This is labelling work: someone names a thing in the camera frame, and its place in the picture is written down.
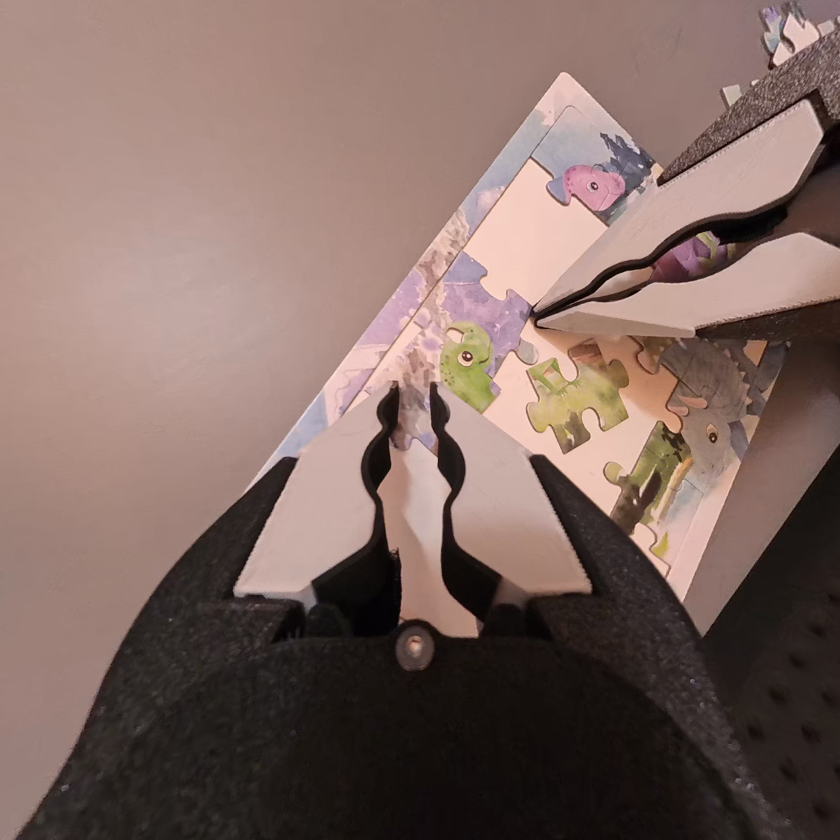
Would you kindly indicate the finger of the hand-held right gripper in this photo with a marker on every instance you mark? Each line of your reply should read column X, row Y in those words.
column 689, row 210
column 754, row 289

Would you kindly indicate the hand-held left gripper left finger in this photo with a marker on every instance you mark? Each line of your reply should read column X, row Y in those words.
column 315, row 518

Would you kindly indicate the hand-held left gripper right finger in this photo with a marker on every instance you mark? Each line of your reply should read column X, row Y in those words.
column 505, row 518

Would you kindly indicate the pile of puzzle pieces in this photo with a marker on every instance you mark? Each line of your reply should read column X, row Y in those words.
column 794, row 29

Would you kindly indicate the green dinosaur head puzzle piece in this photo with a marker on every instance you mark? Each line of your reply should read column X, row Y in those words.
column 469, row 361

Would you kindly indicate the dinosaur puzzle tray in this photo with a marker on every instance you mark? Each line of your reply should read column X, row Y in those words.
column 525, row 197

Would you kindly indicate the grey desk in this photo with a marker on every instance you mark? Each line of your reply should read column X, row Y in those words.
column 197, row 197

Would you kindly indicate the pink dinosaur head puzzle piece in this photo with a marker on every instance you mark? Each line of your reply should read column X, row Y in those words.
column 590, row 187

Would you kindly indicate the group of assembled puzzle pieces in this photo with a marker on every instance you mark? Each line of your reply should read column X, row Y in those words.
column 709, row 407

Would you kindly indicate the green grass puzzle piece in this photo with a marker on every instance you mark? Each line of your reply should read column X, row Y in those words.
column 577, row 407

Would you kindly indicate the black dimpled surface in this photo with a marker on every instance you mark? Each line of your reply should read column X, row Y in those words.
column 787, row 656

